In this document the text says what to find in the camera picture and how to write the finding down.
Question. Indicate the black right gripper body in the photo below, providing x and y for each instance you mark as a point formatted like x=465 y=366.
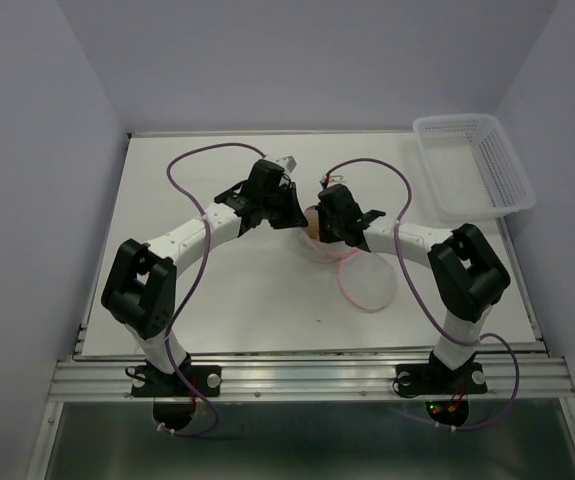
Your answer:
x=337 y=228

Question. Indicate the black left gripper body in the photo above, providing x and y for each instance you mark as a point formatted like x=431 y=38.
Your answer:
x=273 y=202

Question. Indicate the beige bra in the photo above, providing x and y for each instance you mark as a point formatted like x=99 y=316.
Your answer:
x=312 y=229

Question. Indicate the white mesh laundry bag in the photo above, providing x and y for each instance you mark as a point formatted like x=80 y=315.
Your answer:
x=365 y=280

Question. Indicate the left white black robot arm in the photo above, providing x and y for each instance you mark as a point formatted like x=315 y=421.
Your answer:
x=140 y=291

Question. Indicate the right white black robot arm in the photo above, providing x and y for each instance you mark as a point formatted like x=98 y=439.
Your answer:
x=469 y=276

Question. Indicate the white perforated plastic basket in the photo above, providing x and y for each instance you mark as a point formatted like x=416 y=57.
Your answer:
x=472 y=168

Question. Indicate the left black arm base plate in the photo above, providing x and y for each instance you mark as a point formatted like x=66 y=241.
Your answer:
x=148 y=382

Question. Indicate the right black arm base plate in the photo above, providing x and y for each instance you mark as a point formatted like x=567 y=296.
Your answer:
x=434 y=380

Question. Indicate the aluminium rail frame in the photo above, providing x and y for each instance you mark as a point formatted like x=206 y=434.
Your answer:
x=307 y=387

